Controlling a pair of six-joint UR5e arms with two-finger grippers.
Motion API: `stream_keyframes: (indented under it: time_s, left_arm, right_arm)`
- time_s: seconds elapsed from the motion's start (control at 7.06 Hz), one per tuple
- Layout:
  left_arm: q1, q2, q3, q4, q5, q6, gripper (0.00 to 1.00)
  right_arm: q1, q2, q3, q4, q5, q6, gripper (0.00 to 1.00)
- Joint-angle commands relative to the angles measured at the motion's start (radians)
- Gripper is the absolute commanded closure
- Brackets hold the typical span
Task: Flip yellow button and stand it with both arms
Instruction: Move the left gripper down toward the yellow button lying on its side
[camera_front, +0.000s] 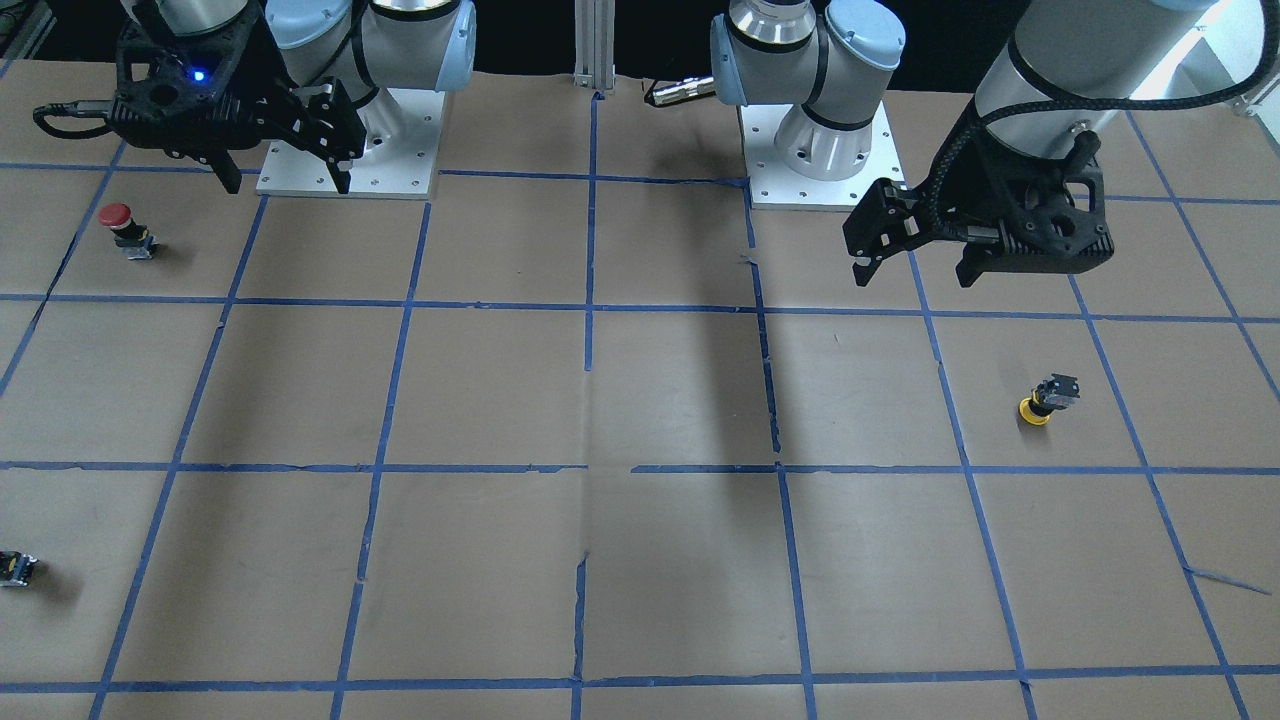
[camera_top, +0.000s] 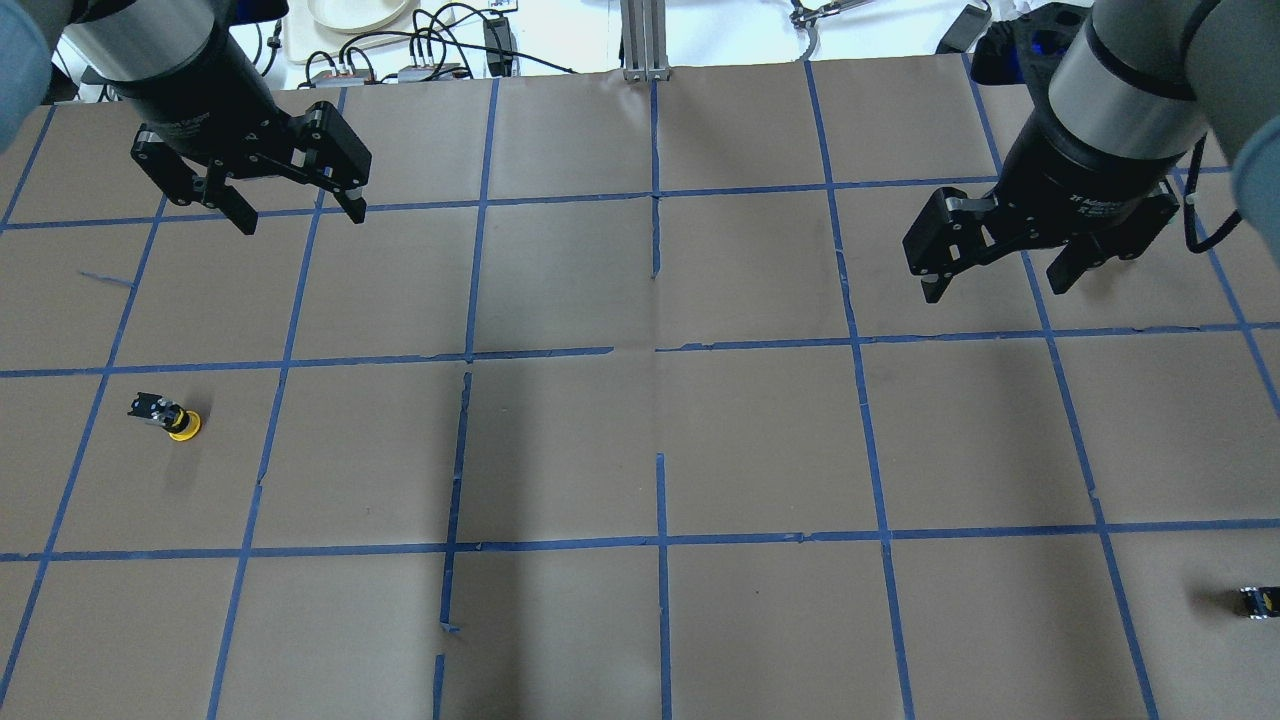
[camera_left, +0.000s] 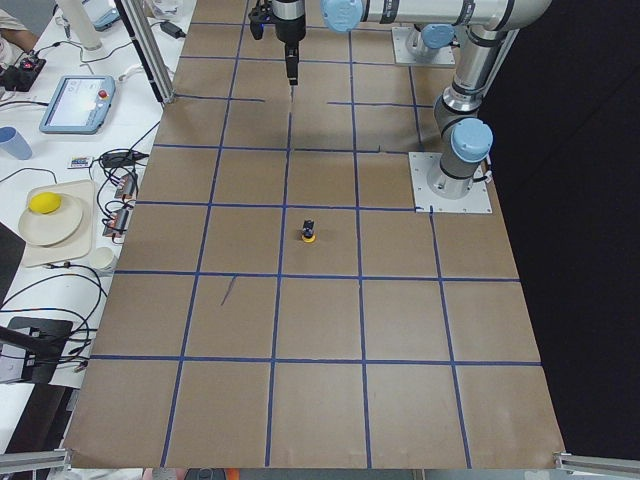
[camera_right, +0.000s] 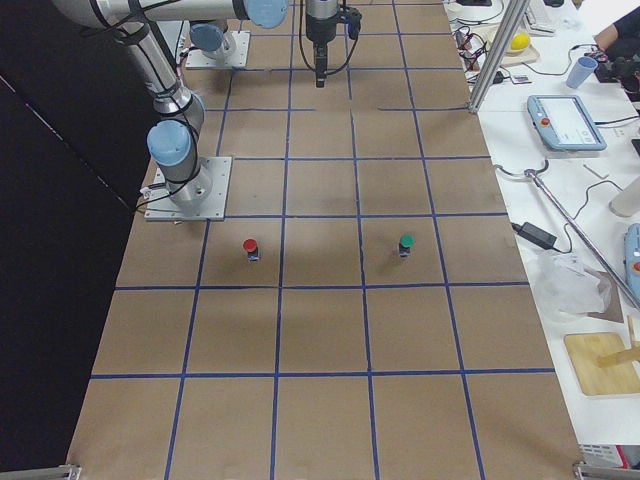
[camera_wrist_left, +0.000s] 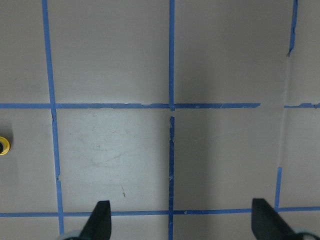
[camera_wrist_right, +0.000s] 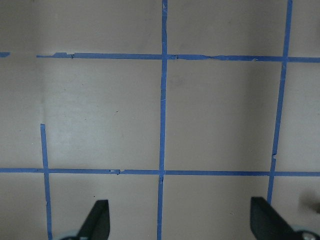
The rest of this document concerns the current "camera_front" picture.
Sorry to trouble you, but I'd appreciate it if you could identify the red push button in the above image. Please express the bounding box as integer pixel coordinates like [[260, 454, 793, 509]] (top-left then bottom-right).
[[97, 202, 157, 260]]

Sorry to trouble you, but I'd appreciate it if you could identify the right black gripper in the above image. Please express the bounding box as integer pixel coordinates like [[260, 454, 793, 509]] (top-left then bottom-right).
[[108, 15, 367, 193]]

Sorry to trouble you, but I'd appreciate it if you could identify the aluminium frame post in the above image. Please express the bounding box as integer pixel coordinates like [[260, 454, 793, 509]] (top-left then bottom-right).
[[573, 0, 616, 95]]

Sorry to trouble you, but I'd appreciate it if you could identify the yellow push button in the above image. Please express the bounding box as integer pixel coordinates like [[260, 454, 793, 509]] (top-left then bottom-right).
[[1018, 373, 1080, 427]]

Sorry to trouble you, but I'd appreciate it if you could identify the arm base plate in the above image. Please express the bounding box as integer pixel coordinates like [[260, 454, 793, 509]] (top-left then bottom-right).
[[256, 88, 451, 200], [739, 105, 905, 211]]

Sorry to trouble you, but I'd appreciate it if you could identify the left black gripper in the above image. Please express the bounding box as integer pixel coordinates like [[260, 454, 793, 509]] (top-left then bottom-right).
[[844, 129, 1115, 287]]

